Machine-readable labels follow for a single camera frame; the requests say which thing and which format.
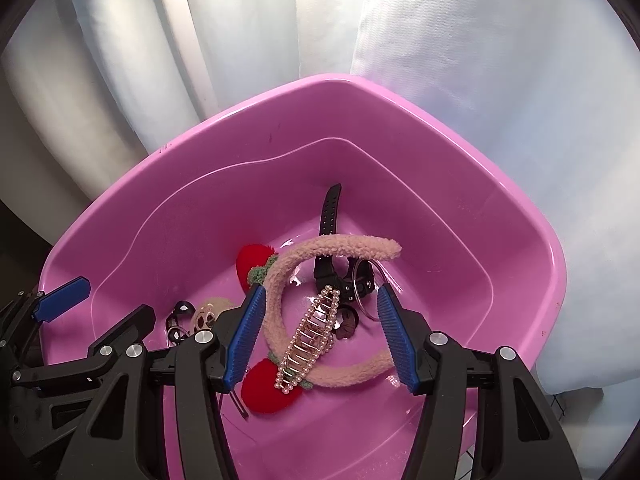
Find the white curtain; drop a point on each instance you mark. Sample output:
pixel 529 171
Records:
pixel 450 35

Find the pink strawberry headband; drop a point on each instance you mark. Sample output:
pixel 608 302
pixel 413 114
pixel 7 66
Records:
pixel 325 247

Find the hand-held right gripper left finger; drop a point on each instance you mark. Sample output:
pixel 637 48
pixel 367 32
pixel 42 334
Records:
pixel 245 335

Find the black wristwatch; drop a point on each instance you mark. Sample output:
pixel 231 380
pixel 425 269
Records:
pixel 330 210

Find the pearl hair claw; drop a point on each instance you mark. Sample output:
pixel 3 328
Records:
pixel 330 296

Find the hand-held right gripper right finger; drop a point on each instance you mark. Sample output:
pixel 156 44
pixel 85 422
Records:
pixel 397 345

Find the plain silver bangle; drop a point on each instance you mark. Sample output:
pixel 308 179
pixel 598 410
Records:
pixel 353 287

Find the black metal hair clip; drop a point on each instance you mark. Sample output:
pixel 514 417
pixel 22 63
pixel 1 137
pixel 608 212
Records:
pixel 239 405

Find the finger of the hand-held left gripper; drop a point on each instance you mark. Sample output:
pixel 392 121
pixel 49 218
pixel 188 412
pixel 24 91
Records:
pixel 62 300
pixel 122 330

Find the pink plastic basin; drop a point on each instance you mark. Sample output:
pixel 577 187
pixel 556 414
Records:
pixel 425 185

